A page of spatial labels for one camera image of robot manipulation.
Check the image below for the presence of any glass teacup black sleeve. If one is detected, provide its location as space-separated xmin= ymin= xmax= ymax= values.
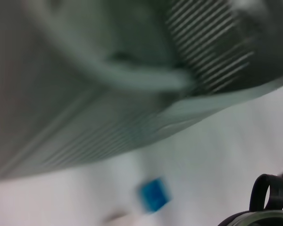
xmin=218 ymin=173 xmax=283 ymax=226

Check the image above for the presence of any grey perforated plastic storage basket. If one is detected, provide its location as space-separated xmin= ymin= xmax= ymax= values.
xmin=0 ymin=0 xmax=283 ymax=182

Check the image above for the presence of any blue square toy brick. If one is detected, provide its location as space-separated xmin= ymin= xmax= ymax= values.
xmin=138 ymin=178 xmax=174 ymax=214

